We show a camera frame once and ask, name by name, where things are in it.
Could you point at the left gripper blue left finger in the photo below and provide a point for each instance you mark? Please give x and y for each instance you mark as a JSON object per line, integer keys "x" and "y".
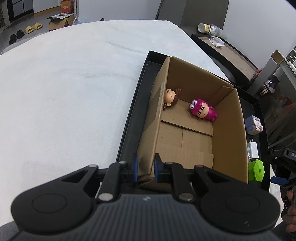
{"x": 119, "y": 178}

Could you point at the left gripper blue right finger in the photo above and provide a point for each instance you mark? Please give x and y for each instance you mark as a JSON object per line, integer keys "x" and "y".
{"x": 179, "y": 179}

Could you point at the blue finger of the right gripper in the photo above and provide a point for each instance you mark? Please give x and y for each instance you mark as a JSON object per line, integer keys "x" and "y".
{"x": 279, "y": 180}

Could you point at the green hexagonal box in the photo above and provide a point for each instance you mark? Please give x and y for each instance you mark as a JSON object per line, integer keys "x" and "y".
{"x": 256, "y": 170}

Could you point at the white usb charger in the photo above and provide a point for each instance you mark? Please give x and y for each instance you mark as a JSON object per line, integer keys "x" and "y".
{"x": 252, "y": 150}

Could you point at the brown cardboard box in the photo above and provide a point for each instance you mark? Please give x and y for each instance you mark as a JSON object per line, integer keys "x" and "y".
{"x": 180, "y": 137}

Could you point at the purple white cube charger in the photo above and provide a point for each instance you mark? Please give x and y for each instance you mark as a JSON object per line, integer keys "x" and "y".
{"x": 253, "y": 125}

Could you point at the pink cartoon figurine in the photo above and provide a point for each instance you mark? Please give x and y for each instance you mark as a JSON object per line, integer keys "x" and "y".
{"x": 201, "y": 109}

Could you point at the brown-haired doll figurine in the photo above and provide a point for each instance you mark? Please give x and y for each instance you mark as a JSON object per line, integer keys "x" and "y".
{"x": 171, "y": 97}

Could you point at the person's right hand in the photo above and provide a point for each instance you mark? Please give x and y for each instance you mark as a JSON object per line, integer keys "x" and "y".
{"x": 291, "y": 214}

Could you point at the black shallow tray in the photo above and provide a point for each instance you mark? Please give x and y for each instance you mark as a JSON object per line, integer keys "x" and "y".
{"x": 134, "y": 125}

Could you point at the black brown side tray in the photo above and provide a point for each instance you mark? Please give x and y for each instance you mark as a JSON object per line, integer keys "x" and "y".
{"x": 236, "y": 66}

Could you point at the white face mask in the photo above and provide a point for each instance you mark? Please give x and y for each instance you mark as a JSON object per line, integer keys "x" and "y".
{"x": 216, "y": 42}

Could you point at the white yellow can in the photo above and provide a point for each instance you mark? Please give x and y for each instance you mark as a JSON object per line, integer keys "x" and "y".
{"x": 211, "y": 30}

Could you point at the grey chair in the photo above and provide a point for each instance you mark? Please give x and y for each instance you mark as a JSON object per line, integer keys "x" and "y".
{"x": 188, "y": 14}

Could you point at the cardboard box on floor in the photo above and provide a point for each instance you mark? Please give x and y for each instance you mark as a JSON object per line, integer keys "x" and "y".
{"x": 61, "y": 20}

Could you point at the yellow slippers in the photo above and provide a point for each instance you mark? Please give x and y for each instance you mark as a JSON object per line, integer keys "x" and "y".
{"x": 30, "y": 29}

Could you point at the black slippers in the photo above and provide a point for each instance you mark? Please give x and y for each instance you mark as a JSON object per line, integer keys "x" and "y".
{"x": 14, "y": 37}

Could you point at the orange box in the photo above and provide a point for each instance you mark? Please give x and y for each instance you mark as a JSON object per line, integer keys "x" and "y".
{"x": 67, "y": 6}

